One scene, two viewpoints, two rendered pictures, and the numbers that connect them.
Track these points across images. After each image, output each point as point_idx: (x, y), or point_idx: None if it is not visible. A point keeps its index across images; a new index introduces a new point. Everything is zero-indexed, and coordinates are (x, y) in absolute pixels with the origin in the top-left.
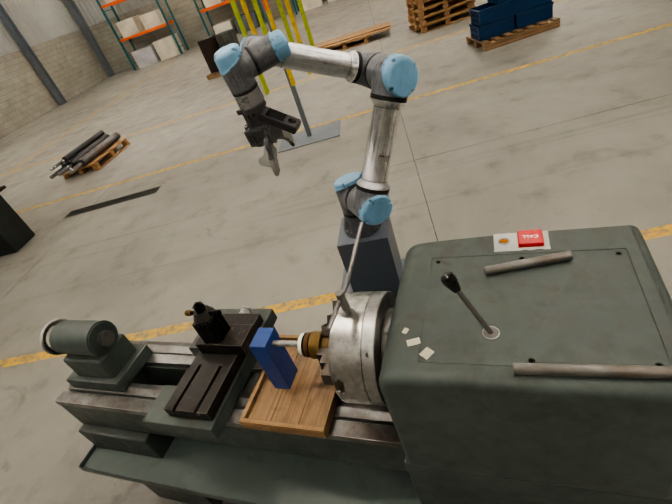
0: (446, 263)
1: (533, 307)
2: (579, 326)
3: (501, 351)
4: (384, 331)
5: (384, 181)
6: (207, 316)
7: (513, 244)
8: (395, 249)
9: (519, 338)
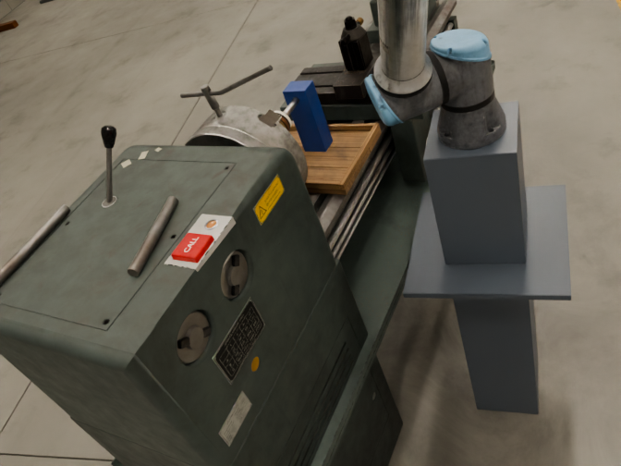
0: (218, 174)
1: (107, 233)
2: (65, 259)
3: (89, 206)
4: None
5: (387, 75)
6: (344, 36)
7: (199, 232)
8: (483, 206)
9: (89, 218)
